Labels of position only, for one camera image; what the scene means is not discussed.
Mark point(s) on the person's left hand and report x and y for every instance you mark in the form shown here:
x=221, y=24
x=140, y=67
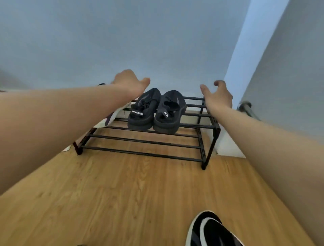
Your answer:
x=129, y=82

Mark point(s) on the person's right hand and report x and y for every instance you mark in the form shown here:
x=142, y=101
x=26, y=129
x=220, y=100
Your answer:
x=219, y=98

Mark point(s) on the person's left thumb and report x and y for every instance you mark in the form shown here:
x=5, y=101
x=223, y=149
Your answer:
x=144, y=82

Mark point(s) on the person's right thumb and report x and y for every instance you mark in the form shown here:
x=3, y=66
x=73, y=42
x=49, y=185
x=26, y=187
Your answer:
x=205, y=90

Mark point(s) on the person's right forearm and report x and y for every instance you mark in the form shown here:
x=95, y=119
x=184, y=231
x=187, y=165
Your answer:
x=273, y=154

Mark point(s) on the person's left forearm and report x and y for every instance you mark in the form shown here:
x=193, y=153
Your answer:
x=60, y=119

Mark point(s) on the black platform sandal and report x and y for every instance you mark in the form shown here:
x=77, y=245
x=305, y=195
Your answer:
x=144, y=109
x=168, y=112

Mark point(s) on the white and purple sneaker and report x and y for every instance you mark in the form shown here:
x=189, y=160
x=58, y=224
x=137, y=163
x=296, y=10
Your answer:
x=106, y=119

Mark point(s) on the black metal shoe rack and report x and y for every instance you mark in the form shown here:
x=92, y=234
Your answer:
x=149, y=138

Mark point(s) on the black and white shoe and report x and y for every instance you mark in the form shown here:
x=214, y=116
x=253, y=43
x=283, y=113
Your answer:
x=208, y=230

